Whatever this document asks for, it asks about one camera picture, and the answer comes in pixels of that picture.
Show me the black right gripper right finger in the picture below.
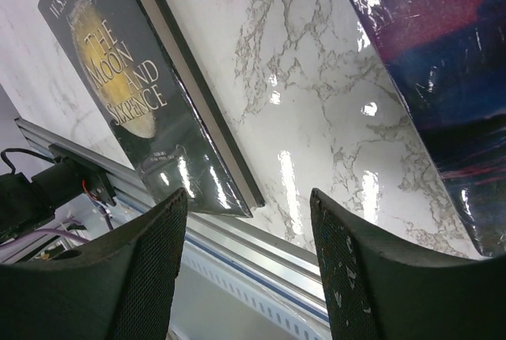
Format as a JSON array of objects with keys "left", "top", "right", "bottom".
[{"left": 310, "top": 188, "right": 505, "bottom": 339}]

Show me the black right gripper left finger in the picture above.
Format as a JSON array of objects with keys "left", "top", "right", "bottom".
[{"left": 1, "top": 213, "right": 184, "bottom": 339}]

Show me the black paperback book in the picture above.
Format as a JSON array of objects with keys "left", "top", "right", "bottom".
[{"left": 38, "top": 0, "right": 263, "bottom": 218}]

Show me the purple galaxy cover book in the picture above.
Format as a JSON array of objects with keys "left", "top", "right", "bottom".
[{"left": 350, "top": 0, "right": 505, "bottom": 257}]

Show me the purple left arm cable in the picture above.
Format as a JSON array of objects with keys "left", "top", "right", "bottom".
[{"left": 0, "top": 227, "right": 92, "bottom": 250}]

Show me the slotted white cable duct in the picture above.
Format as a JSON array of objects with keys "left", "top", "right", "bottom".
[{"left": 172, "top": 241, "right": 331, "bottom": 339}]

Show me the aluminium frame rail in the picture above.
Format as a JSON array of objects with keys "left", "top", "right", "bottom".
[{"left": 15, "top": 118, "right": 327, "bottom": 319}]

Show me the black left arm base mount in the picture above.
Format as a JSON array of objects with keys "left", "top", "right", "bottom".
[{"left": 1, "top": 144, "right": 116, "bottom": 244}]

